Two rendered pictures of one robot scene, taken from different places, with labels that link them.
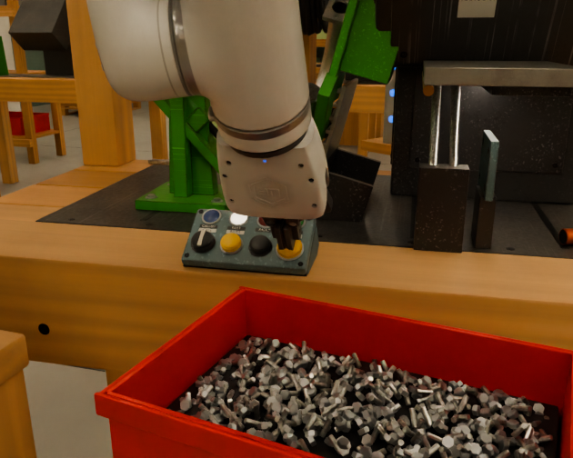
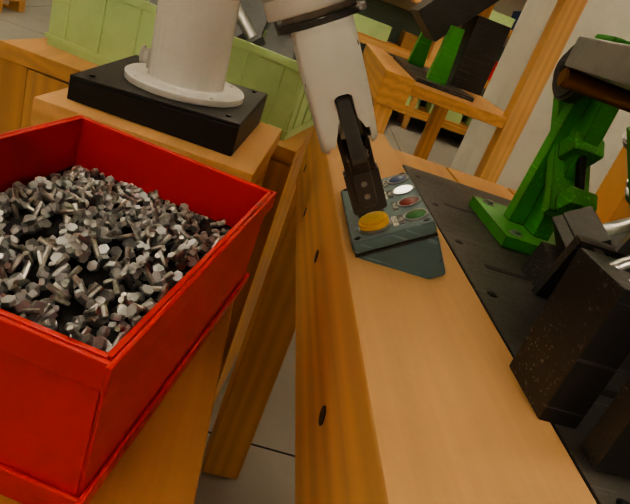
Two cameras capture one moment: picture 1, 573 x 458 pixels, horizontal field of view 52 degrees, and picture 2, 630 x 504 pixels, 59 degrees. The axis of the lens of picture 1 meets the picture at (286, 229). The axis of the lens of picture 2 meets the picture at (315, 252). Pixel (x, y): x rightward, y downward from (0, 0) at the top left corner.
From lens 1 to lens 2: 0.61 m
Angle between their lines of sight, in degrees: 63
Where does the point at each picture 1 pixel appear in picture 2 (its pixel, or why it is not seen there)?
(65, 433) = not seen: hidden behind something
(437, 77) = (579, 55)
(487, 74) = (628, 60)
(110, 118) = not seen: outside the picture
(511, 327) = (352, 467)
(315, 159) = (306, 57)
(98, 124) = (619, 179)
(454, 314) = (349, 390)
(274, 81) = not seen: outside the picture
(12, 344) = (238, 171)
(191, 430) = (26, 131)
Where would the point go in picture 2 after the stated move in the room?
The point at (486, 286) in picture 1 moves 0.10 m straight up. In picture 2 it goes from (405, 403) to (476, 267)
